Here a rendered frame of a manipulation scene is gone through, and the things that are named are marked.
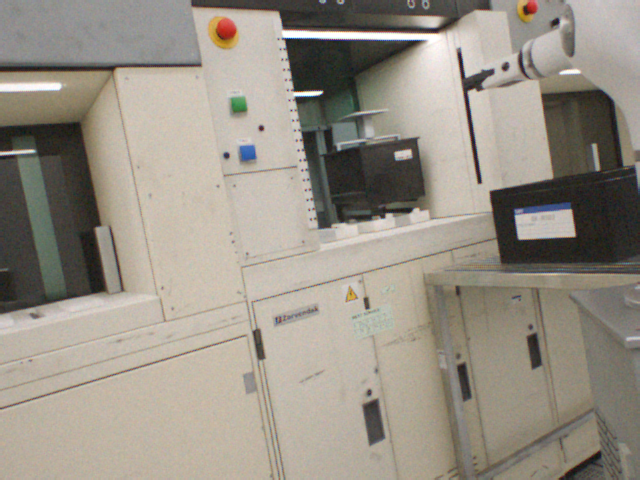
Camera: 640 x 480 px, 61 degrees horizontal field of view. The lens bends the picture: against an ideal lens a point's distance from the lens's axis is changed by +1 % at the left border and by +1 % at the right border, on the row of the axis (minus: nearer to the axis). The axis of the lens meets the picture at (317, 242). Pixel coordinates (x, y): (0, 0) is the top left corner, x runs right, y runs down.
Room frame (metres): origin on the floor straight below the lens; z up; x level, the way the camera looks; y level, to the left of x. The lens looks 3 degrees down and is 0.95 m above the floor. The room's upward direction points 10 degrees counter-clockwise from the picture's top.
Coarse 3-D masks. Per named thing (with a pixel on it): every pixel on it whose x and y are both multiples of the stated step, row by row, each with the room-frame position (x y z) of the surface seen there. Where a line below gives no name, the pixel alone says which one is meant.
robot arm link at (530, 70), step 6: (528, 42) 1.16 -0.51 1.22; (522, 48) 1.16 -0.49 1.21; (528, 48) 1.14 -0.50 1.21; (522, 54) 1.15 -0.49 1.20; (528, 54) 1.14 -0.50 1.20; (522, 60) 1.16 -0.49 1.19; (528, 60) 1.14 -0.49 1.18; (528, 66) 1.14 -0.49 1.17; (534, 66) 1.14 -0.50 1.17; (528, 72) 1.15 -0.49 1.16; (534, 72) 1.14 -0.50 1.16; (534, 78) 1.16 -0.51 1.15; (540, 78) 1.16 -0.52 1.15
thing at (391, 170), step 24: (360, 120) 1.66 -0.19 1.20; (336, 144) 1.61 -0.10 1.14; (384, 144) 1.57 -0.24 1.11; (408, 144) 1.61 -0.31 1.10; (336, 168) 1.66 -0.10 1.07; (360, 168) 1.54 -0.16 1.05; (384, 168) 1.57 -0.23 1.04; (408, 168) 1.61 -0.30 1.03; (336, 192) 1.68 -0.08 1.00; (360, 192) 1.56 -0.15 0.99; (384, 192) 1.57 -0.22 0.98; (408, 192) 1.61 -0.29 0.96; (360, 216) 1.68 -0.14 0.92; (384, 216) 1.57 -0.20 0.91
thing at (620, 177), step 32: (512, 192) 1.20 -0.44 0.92; (544, 192) 1.13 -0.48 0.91; (576, 192) 1.07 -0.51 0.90; (608, 192) 1.03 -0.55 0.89; (512, 224) 1.21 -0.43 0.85; (544, 224) 1.14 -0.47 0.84; (576, 224) 1.08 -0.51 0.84; (608, 224) 1.02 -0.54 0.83; (512, 256) 1.22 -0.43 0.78; (544, 256) 1.15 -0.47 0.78; (576, 256) 1.08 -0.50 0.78; (608, 256) 1.03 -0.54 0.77
